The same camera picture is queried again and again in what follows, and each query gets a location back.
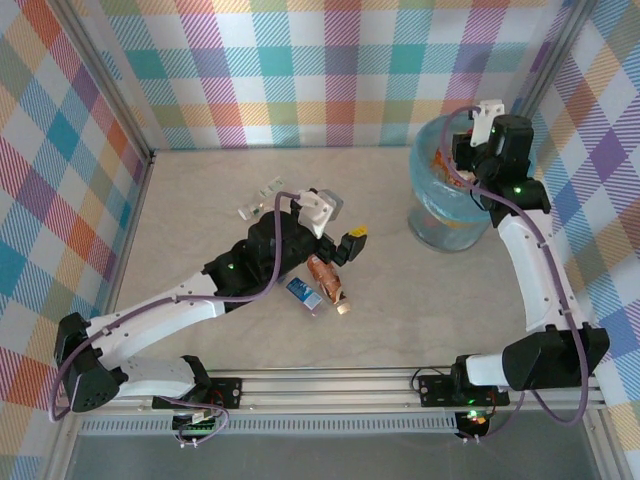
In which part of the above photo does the small bottle green label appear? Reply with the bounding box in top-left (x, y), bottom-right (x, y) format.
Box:
top-left (238, 175), bottom-right (286, 220)

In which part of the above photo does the blue bin liner bag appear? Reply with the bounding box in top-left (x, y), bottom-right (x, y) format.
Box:
top-left (407, 117), bottom-right (540, 224)

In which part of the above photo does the brown label plastic bottle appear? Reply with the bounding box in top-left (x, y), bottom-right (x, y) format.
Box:
top-left (306, 253), bottom-right (354, 316)

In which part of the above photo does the blue label plastic bottle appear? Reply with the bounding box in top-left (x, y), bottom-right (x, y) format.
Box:
top-left (284, 277), bottom-right (326, 320)

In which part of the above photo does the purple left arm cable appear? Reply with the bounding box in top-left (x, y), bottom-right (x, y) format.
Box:
top-left (49, 191), bottom-right (306, 448)

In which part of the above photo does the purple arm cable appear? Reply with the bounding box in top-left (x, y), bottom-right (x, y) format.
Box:
top-left (49, 191), bottom-right (306, 448)
top-left (439, 103), bottom-right (590, 444)

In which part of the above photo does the aluminium frame post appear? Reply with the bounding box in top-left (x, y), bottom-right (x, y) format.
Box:
top-left (49, 0), bottom-right (157, 166)
top-left (508, 0), bottom-right (600, 132)

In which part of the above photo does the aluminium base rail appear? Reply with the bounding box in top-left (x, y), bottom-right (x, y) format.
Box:
top-left (53, 367), bottom-right (607, 415)

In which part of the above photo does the grey slotted cable duct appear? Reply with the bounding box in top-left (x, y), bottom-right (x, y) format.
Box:
top-left (78, 417), bottom-right (460, 437)

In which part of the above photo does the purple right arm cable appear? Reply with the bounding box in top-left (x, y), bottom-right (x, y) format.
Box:
top-left (439, 103), bottom-right (590, 444)

